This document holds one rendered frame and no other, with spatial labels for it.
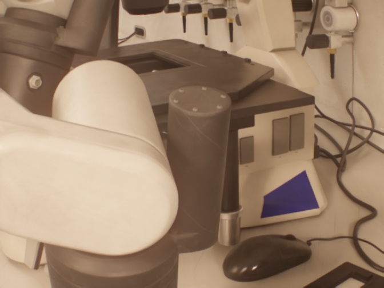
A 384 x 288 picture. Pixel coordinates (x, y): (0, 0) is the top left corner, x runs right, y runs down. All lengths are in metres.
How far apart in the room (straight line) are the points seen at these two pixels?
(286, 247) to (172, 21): 1.43
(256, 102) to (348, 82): 0.65
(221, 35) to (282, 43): 0.90
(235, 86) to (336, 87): 0.67
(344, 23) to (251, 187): 0.52
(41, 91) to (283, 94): 0.32
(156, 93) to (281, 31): 0.26
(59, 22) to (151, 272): 0.24
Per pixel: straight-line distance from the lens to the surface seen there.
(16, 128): 0.28
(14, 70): 0.48
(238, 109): 0.65
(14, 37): 0.48
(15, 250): 0.75
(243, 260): 0.70
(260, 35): 0.87
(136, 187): 0.29
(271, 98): 0.69
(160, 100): 0.65
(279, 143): 0.82
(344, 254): 0.76
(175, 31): 2.05
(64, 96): 0.36
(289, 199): 0.82
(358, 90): 1.29
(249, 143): 0.80
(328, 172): 1.00
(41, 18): 0.50
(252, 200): 0.80
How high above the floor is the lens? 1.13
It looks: 20 degrees down
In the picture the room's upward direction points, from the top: 2 degrees counter-clockwise
